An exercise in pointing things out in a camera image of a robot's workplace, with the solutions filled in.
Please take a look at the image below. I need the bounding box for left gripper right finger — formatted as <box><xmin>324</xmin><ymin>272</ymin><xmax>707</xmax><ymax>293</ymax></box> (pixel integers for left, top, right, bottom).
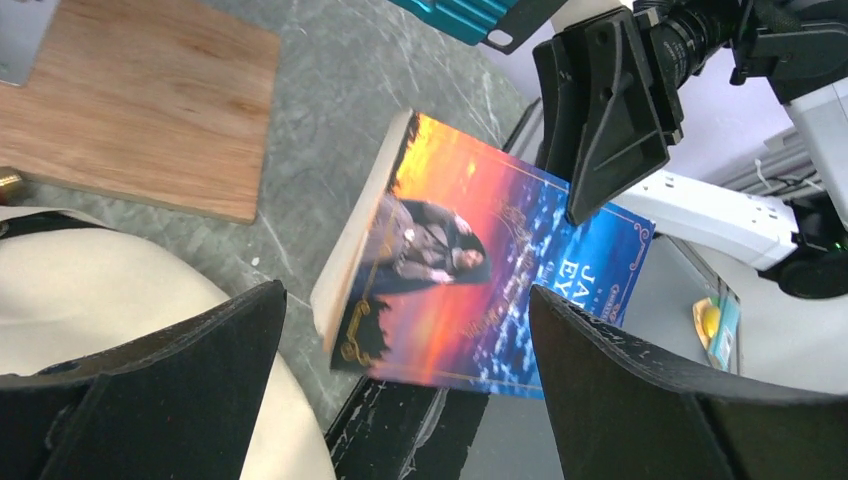
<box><xmin>528</xmin><ymin>286</ymin><xmax>847</xmax><ymax>479</ymax></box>

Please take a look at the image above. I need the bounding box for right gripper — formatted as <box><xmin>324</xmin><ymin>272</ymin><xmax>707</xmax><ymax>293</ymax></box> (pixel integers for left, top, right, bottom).
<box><xmin>532</xmin><ymin>0</ymin><xmax>741</xmax><ymax>225</ymax></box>

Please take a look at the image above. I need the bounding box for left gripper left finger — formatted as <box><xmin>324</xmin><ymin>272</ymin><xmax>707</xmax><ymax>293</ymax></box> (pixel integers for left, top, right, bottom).
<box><xmin>1</xmin><ymin>281</ymin><xmax>287</xmax><ymax>479</ymax></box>

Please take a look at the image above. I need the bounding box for cream canvas backpack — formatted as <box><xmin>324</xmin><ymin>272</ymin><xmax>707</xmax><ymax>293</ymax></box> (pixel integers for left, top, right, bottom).
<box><xmin>1</xmin><ymin>206</ymin><xmax>335</xmax><ymax>479</ymax></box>

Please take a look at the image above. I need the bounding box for blue orange paperback book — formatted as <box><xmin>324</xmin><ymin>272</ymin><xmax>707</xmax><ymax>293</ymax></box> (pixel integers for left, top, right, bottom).
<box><xmin>310</xmin><ymin>110</ymin><xmax>655</xmax><ymax>399</ymax></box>

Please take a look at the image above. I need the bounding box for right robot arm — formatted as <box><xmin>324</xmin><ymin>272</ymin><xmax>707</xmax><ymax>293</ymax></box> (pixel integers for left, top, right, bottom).
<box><xmin>533</xmin><ymin>1</ymin><xmax>847</xmax><ymax>300</ymax></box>

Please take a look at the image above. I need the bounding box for brown pipe tee fitting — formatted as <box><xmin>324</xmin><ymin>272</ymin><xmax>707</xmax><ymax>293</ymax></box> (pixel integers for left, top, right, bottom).
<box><xmin>0</xmin><ymin>166</ymin><xmax>28</xmax><ymax>205</ymax></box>

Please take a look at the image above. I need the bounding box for wooden board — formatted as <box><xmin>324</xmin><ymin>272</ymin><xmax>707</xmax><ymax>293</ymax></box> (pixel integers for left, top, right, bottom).
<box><xmin>1</xmin><ymin>1</ymin><xmax>281</xmax><ymax>224</ymax></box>

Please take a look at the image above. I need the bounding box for grey metal mounting plate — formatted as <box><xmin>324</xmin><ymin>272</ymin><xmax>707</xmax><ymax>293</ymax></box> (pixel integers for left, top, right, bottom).
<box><xmin>0</xmin><ymin>0</ymin><xmax>60</xmax><ymax>87</ymax></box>

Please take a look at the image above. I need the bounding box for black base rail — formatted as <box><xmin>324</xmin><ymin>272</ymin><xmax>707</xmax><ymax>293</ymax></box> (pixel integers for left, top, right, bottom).
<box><xmin>325</xmin><ymin>378</ymin><xmax>489</xmax><ymax>480</ymax></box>

